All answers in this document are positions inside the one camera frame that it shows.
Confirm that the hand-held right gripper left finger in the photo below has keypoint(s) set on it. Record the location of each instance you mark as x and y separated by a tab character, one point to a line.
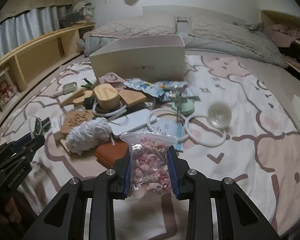
126	185

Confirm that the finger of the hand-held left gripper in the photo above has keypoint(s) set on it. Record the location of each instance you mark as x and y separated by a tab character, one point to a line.
35	145
22	140

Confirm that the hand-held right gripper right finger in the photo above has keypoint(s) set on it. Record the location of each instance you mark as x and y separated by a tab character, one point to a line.
172	180

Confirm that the zip bag of pink figurines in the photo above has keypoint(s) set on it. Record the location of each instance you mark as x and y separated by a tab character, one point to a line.
148	165

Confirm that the white power bank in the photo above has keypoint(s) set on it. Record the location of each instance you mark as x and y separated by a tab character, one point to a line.
135	122

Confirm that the white translucent round cap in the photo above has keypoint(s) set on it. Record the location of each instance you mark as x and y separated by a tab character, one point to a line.
218	113

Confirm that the white storage box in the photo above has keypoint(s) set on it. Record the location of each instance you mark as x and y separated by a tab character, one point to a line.
140	62

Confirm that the green clip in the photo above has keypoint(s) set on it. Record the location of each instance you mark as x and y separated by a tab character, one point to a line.
87	83
37	126

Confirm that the black clip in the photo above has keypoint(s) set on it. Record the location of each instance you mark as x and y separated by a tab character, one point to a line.
45	124

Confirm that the small white box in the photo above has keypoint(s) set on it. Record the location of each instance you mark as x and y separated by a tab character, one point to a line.
57	130

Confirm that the orange leather wallet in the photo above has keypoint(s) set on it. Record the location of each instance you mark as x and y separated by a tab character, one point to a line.
110	152

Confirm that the carved wooden plaque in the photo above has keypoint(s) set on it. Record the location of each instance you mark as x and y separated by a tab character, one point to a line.
77	125

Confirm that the white blue printed packet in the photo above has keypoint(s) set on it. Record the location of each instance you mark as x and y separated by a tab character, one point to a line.
168	130

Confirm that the fluffy grey white ball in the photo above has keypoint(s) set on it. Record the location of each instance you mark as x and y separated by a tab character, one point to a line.
87	137

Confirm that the doll in clear box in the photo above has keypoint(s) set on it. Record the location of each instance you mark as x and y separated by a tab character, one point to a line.
5	90

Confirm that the wooden stick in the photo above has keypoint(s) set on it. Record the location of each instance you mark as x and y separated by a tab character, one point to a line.
72	98

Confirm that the small white handheld device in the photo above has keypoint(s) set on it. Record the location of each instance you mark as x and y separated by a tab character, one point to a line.
68	87

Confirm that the small black pouch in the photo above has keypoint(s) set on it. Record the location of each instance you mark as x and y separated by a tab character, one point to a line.
90	103

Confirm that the round wooden disc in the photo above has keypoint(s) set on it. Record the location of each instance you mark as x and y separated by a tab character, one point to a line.
85	96

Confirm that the bear print blanket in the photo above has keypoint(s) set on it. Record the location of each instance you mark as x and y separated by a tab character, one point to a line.
240	155

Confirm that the oval wooden box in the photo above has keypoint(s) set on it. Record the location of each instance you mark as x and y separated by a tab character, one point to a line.
106	95

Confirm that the flat wooden block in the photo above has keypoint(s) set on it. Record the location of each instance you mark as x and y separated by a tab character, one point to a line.
132	97

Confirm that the wooden shelf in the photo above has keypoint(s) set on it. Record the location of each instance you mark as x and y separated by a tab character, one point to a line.
40	52

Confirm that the blue snack packet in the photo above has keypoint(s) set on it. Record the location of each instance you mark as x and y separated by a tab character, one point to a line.
135	84
165	90

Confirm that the grey curtain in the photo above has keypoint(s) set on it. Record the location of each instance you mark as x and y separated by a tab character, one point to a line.
27	25

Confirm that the black bag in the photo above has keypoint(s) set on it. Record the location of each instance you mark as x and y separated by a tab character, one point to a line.
72	20

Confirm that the beige curtain valance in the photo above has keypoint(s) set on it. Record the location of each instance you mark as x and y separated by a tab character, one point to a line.
40	0

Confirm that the white hat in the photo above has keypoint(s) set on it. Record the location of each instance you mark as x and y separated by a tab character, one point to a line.
80	6

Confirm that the left beige pillow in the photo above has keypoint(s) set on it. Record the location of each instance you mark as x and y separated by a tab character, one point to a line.
135	26

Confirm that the right grey pillow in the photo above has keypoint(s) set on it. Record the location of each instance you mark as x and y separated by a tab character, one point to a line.
227	32

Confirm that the white headboard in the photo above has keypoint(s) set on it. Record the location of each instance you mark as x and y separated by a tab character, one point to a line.
165	10

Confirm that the pink clothes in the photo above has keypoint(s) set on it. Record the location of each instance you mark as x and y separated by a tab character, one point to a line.
285	33

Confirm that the wooden closet niche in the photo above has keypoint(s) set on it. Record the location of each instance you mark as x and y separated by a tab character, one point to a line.
272	16

